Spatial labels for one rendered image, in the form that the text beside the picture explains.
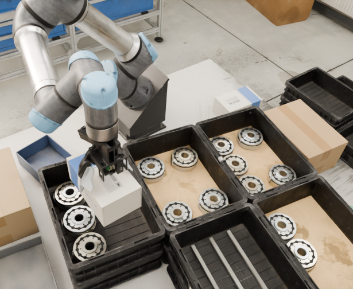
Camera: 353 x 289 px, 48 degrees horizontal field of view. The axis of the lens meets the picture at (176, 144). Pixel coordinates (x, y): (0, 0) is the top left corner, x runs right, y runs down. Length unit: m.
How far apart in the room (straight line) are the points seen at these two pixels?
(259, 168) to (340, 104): 1.14
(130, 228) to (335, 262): 0.67
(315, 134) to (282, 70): 1.93
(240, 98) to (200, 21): 2.28
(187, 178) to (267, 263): 0.41
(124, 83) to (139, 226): 0.55
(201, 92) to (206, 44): 1.74
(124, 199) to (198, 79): 1.21
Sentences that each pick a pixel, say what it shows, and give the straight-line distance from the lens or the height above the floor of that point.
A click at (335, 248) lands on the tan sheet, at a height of 0.83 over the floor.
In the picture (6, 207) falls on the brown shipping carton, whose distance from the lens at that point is 1.43.
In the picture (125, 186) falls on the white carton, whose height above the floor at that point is 1.13.
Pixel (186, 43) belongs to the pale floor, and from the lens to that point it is 3.75.
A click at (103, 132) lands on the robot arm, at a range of 0.90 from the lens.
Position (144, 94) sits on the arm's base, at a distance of 1.64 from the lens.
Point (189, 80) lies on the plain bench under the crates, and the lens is 2.13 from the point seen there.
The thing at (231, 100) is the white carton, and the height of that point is 0.79.
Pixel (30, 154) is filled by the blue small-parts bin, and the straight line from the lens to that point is 1.76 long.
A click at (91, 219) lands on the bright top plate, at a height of 0.86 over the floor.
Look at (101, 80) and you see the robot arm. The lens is 0.85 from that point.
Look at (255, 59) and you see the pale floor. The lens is 3.69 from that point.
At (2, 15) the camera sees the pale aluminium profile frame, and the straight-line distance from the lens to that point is 2.96.
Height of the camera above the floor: 1.98
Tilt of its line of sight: 46 degrees down
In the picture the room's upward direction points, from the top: 6 degrees clockwise
